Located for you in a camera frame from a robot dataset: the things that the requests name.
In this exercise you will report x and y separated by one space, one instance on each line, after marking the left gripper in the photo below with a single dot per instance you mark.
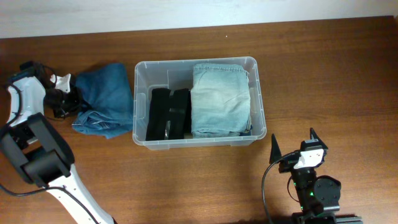
76 102

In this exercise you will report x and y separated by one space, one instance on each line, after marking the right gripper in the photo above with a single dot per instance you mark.
288 164

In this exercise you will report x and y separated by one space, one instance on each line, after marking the dark blue jeans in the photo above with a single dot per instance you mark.
108 107

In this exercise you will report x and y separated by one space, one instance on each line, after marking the light blue jeans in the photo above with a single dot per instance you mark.
221 101

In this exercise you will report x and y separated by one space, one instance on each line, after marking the large black garment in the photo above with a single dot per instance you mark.
169 114

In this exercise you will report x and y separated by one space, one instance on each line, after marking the teal blue garment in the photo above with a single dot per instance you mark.
247 132

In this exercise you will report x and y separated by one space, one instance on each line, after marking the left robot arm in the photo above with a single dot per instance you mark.
33 146

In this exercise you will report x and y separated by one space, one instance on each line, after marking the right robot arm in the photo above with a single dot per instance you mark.
318 196

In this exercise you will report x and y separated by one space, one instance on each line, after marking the clear plastic storage bin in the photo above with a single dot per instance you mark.
178 74

